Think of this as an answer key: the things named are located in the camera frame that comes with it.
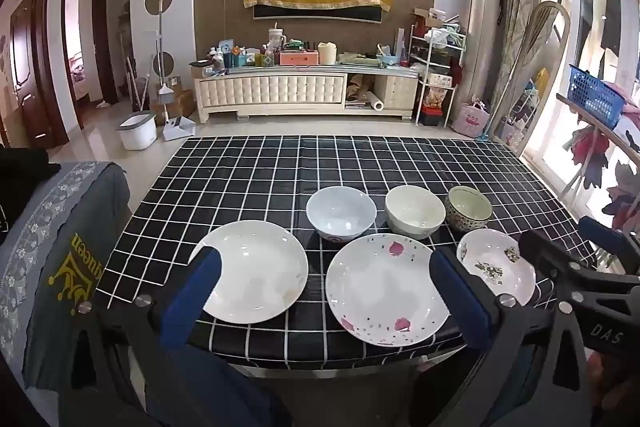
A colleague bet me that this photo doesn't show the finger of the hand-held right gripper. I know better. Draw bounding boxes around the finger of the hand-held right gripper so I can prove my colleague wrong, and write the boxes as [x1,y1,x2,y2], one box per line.
[578,216,640,260]
[518,231,640,295]

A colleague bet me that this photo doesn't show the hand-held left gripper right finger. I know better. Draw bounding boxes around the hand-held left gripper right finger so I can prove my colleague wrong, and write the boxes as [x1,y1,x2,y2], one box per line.
[429,247,596,427]

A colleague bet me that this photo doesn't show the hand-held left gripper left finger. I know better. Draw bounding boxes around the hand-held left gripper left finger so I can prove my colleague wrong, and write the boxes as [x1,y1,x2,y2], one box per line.
[62,247,223,427]

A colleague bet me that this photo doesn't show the small green floral plate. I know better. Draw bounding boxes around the small green floral plate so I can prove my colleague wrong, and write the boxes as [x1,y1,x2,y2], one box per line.
[456,228,537,307]

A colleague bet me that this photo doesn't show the plain white plate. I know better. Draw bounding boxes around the plain white plate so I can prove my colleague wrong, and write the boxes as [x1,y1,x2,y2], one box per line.
[187,221,309,325]

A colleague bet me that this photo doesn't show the pink petal print plate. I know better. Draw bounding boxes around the pink petal print plate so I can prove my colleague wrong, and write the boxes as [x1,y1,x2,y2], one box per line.
[325,234,453,348]

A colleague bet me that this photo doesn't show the pale blue bowl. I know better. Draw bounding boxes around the pale blue bowl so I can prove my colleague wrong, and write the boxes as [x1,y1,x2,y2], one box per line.
[306,186,378,244]

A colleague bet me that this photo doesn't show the dark patterned bowl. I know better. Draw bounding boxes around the dark patterned bowl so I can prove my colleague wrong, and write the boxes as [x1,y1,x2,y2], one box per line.
[445,186,493,234]

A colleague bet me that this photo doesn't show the plain white bowl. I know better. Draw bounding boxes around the plain white bowl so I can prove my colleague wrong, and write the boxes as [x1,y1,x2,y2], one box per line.
[385,185,446,240]

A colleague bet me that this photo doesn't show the black white checkered tablecloth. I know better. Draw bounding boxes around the black white checkered tablecloth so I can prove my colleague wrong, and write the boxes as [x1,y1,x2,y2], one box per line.
[95,136,601,370]

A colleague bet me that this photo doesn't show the blue plastic basket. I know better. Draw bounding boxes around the blue plastic basket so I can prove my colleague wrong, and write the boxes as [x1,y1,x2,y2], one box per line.
[568,65,626,129]

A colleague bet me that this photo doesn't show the grey embroidered chair cover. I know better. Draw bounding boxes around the grey embroidered chair cover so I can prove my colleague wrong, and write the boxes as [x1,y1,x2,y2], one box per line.
[0,161,132,388]

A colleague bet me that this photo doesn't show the pink bag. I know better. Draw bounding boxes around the pink bag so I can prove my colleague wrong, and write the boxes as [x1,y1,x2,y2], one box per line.
[452,101,490,138]

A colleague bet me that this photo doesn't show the white mop bucket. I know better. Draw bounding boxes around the white mop bucket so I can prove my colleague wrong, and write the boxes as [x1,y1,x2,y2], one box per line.
[116,110,157,151]

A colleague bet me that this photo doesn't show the cardboard box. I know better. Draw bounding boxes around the cardboard box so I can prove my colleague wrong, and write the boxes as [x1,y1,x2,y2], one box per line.
[150,89,196,125]

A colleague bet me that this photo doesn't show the cream tufted TV cabinet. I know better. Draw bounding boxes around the cream tufted TV cabinet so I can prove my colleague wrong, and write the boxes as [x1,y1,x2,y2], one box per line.
[194,64,420,124]

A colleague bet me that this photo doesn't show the white metal shelf rack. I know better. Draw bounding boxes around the white metal shelf rack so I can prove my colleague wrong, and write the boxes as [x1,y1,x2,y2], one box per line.
[407,24,467,125]

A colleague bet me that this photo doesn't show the tall standing air conditioner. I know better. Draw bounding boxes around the tall standing air conditioner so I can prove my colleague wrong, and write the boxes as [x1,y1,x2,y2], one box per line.
[461,0,502,108]

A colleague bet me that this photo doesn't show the white mop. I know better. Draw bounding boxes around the white mop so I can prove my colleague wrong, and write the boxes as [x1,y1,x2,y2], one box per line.
[157,0,176,98]

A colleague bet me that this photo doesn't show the pink storage box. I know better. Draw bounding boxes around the pink storage box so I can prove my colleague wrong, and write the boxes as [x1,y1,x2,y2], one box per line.
[279,50,319,66]

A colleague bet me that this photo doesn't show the dark wooden door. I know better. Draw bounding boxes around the dark wooden door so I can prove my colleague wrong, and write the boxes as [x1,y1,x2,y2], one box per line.
[0,0,68,148]

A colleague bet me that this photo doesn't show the black television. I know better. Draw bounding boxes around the black television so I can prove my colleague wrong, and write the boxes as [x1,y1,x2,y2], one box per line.
[253,2,385,24]

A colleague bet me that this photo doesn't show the arched wooden frame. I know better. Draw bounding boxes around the arched wooden frame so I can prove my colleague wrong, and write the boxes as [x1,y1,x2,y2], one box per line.
[487,1,571,142]

